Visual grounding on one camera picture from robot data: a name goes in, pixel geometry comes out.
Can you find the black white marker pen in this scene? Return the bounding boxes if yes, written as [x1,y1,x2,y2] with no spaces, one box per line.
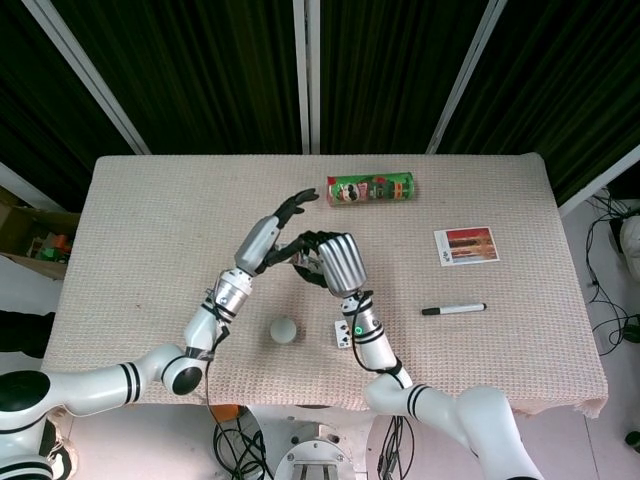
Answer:
[420,302,489,317]

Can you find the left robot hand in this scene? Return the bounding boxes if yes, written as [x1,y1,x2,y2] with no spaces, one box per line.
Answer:
[233,187,321,277]

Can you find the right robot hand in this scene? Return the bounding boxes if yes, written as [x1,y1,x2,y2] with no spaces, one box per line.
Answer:
[291,229,368,299]

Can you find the playing card stack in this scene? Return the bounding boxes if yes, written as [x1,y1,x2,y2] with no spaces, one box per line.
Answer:
[334,319,357,350]

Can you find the black cables bundle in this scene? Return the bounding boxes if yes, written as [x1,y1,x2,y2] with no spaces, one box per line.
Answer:
[582,187,640,359]

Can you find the red landscape photo card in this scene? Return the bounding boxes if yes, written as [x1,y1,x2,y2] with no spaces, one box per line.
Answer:
[433,226,501,268]

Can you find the beige woven tablecloth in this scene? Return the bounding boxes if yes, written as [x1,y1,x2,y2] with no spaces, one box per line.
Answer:
[39,153,610,420]

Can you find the cardboard box with items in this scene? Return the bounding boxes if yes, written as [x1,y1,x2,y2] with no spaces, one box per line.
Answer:
[0,185,81,280]

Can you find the black floor cables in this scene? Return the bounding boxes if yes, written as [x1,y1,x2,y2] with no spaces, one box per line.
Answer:
[204,399,276,480]

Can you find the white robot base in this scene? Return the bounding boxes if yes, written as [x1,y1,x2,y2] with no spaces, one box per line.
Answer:
[244,404,396,480]

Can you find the white frame post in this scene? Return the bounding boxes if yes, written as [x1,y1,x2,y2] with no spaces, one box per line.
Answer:
[425,0,508,155]
[557,145,640,219]
[20,0,152,156]
[291,0,322,155]
[0,160,56,211]

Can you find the white round lid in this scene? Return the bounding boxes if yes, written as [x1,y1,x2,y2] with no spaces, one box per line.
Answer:
[269,316,298,345]

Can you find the dark green curtain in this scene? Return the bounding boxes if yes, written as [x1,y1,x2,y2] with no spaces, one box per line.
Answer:
[0,0,640,214]

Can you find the green chips can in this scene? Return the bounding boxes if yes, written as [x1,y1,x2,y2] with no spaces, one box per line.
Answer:
[326,171,418,207]

